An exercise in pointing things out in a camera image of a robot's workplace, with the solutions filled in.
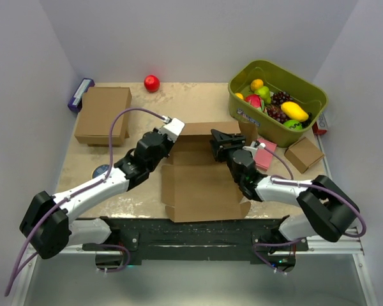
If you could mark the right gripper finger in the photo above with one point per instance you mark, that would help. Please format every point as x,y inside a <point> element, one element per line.
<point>233,140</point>
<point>218,137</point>

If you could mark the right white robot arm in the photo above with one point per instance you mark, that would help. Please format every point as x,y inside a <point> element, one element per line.
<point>327,211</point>

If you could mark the pink dragon fruit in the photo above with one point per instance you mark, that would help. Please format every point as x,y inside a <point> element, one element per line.
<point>256,101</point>

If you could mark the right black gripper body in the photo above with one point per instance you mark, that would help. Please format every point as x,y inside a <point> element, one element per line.
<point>225,153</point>

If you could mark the closed brown cardboard box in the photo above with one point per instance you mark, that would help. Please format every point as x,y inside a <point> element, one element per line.
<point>97,118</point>

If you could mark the green lime fruit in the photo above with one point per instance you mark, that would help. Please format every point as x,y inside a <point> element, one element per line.
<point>293,125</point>

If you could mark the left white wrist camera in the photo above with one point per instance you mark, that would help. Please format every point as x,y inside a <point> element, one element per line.
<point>172,128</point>

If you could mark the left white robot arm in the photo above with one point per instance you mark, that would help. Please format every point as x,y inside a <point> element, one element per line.
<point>46,224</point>

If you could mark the red grape bunch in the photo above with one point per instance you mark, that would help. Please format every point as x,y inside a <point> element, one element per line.
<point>277,114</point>

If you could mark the green pear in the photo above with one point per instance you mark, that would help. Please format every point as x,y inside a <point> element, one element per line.
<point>265,94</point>

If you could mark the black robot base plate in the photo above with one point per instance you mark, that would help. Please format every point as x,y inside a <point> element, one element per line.
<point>162,239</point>

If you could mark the dark purple grape bunch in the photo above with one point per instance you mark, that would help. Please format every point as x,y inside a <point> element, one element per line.
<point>279,98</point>

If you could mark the yellow mango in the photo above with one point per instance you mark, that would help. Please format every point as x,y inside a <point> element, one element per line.
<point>294,111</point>

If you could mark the purple white carton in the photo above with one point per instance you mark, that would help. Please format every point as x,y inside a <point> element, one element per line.
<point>75,102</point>

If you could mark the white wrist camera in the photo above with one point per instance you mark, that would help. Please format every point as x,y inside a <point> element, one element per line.
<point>254,147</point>
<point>172,128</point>

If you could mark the olive green plastic tub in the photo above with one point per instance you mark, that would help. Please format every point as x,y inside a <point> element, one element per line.
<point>309,97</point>

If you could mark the red white carton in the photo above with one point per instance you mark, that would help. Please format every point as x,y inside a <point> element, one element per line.
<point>320,126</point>

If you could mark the red apple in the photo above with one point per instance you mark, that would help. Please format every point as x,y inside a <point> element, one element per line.
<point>151,83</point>

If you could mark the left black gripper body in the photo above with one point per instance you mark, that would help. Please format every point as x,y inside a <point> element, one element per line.
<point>167,145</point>

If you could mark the orange fruit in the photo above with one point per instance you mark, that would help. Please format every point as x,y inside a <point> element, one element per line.
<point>256,84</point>

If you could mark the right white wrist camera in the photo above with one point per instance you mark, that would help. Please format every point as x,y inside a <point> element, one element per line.
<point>254,147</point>

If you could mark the small brown cardboard box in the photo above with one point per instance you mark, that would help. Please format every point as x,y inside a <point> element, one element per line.
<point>303,154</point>

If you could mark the pink notepad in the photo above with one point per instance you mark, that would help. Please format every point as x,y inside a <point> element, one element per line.
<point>263,158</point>

